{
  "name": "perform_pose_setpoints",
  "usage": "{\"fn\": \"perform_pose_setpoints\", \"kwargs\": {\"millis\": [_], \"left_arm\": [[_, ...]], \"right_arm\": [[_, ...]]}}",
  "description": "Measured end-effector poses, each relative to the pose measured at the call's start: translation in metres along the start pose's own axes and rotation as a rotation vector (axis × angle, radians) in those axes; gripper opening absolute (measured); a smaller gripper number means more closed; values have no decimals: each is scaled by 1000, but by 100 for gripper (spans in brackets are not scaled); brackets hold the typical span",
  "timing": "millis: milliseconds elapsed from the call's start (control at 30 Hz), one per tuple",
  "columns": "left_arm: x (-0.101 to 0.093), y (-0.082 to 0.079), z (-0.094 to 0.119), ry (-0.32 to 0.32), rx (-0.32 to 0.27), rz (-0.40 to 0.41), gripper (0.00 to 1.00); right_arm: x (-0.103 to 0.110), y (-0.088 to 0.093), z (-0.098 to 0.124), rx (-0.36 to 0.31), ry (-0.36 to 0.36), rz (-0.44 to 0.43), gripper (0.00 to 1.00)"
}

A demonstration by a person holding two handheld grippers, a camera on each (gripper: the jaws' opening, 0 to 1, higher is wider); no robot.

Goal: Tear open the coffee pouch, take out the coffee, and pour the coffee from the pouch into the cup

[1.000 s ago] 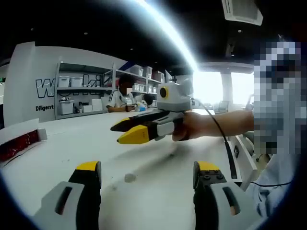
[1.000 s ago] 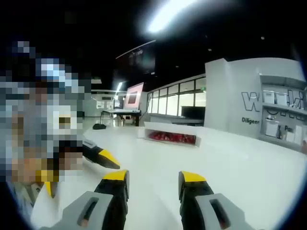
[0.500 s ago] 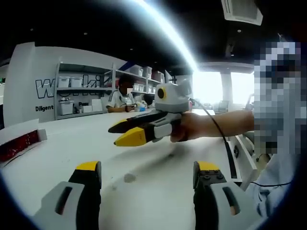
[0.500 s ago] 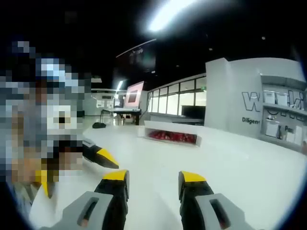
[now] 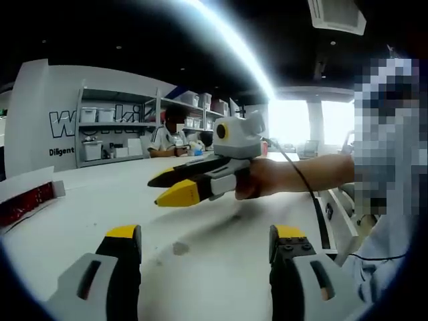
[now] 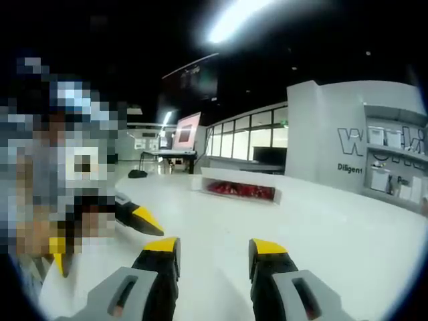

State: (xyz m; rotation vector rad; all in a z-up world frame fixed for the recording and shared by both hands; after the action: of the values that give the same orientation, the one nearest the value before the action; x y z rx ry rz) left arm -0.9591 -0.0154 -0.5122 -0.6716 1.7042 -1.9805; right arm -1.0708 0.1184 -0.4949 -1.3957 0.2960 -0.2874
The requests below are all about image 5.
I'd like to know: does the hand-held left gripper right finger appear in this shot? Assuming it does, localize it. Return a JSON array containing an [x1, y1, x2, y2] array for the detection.
[[269, 224, 364, 321]]

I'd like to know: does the long ceiling light strip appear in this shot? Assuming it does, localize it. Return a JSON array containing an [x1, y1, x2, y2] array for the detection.
[[182, 0, 278, 101]]

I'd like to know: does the thin black neck cord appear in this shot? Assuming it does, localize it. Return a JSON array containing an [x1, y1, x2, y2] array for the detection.
[[347, 253, 407, 261]]

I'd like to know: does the ceiling air conditioner unit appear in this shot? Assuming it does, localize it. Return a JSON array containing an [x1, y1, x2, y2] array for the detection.
[[307, 0, 367, 36]]

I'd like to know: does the white cardboard box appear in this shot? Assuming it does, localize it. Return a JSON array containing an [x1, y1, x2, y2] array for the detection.
[[0, 165, 66, 235]]

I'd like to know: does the grey office chair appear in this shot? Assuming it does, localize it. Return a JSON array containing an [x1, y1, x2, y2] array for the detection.
[[297, 139, 320, 160]]

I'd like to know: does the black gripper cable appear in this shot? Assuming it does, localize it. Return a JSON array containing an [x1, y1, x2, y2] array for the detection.
[[261, 136, 322, 205]]

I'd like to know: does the grey metal shelving rack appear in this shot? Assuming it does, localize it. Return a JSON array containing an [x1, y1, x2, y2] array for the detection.
[[75, 80, 241, 168]]

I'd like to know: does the white panel with black label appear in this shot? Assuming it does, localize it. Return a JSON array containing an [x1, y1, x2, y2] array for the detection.
[[314, 189, 360, 267]]

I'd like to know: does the row of white storage bins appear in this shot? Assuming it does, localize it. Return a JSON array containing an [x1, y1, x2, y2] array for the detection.
[[80, 92, 231, 161]]

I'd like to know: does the person's light blue shirt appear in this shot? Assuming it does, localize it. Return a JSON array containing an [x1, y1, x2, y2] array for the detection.
[[340, 213, 411, 305]]

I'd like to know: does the black stand with screen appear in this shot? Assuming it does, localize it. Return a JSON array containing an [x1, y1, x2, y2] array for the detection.
[[233, 96, 248, 118]]

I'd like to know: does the person's right hand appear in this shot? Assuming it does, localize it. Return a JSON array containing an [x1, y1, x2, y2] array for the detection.
[[233, 156, 272, 201]]

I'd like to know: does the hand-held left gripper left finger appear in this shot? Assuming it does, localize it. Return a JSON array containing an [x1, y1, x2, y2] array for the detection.
[[45, 224, 143, 321]]

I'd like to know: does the row of red coffee packets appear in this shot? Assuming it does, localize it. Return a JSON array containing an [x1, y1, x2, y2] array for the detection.
[[0, 183, 54, 225]]

